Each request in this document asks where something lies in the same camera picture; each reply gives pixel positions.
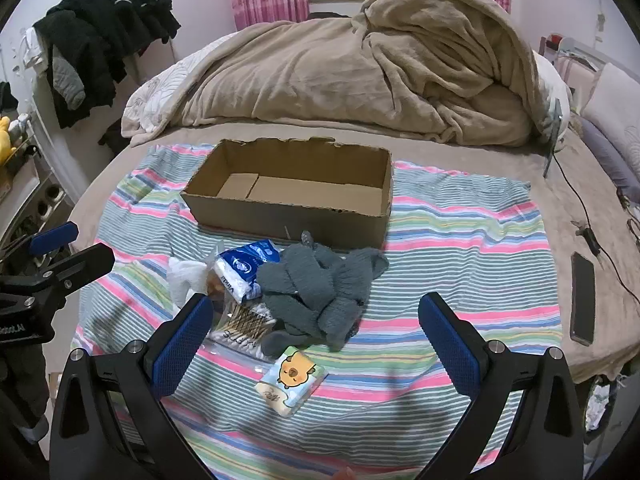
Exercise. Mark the yellow bear tissue packet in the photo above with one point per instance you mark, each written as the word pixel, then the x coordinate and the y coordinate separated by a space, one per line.
pixel 290 377

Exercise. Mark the yellow plush toy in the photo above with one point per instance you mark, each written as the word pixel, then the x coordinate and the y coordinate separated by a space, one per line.
pixel 4 140

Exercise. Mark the striped pastel cloth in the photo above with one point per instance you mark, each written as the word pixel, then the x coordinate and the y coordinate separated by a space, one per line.
pixel 450 250

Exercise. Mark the cotton swabs bag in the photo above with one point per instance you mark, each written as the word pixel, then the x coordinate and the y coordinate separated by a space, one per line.
pixel 245 327

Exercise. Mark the lavender pillow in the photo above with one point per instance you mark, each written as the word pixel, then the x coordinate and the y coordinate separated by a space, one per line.
pixel 607 155

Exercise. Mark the floral white pillow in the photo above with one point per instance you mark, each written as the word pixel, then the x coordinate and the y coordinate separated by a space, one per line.
pixel 615 105

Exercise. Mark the black smartphone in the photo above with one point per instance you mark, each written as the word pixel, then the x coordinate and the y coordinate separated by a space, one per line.
pixel 583 300

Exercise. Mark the beige fleece blanket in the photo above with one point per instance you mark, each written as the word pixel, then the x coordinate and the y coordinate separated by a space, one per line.
pixel 325 75

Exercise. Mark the metal storage rack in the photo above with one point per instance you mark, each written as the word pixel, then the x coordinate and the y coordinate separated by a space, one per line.
pixel 30 195

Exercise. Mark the grey knitted socks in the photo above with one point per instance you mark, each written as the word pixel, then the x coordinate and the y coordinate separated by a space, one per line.
pixel 320 285

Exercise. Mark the white floral quilt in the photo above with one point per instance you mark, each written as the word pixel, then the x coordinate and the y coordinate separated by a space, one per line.
pixel 150 95

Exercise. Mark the pile of pale clothes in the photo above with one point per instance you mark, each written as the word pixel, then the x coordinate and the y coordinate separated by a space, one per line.
pixel 607 405

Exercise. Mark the black clothes pile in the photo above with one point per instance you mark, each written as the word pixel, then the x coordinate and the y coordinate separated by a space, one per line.
pixel 105 25

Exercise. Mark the plastic bag with bread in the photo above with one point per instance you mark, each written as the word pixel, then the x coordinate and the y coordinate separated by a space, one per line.
pixel 187 275

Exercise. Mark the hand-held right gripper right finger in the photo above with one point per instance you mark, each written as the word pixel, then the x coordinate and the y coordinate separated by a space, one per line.
pixel 450 345

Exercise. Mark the blue tissue packet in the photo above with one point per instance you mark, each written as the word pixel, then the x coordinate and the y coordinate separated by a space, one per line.
pixel 247 260

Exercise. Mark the grey quilted garment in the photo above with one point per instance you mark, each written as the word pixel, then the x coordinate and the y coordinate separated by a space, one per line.
pixel 67 80

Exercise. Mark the small black gadget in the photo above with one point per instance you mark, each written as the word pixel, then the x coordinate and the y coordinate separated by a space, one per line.
pixel 592 242

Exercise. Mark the plain white pillow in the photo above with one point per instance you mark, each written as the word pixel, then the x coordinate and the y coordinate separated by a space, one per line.
pixel 552 80

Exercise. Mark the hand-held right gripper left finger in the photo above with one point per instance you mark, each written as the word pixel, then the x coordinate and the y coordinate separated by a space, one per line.
pixel 182 345

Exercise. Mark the white metal bed frame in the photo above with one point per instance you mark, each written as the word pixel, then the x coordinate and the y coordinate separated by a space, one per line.
pixel 580 52

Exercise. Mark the cardboard box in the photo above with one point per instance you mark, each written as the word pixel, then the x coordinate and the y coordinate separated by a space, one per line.
pixel 300 220

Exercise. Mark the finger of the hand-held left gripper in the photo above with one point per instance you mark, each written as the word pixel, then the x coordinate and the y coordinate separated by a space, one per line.
pixel 52 238
pixel 82 262

